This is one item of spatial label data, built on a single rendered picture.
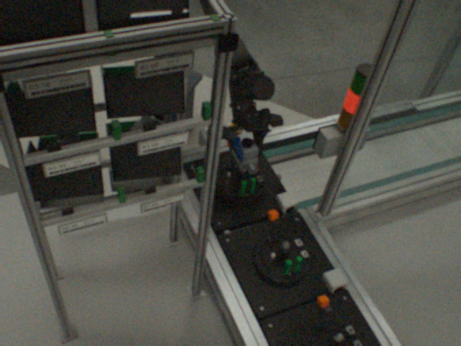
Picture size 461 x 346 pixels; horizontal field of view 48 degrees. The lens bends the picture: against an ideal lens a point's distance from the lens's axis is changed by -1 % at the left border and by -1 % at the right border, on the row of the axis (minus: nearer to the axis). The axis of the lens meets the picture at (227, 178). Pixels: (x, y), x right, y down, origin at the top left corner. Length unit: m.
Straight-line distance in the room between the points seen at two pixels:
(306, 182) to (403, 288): 0.40
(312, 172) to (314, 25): 2.48
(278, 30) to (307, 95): 0.69
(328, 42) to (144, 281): 2.77
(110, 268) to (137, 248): 0.09
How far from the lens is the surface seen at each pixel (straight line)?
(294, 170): 1.59
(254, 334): 1.23
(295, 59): 3.60
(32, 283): 1.42
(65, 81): 0.74
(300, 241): 1.32
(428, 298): 1.53
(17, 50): 0.71
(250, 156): 1.32
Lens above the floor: 2.06
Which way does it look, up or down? 49 degrees down
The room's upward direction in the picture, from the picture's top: 9 degrees clockwise
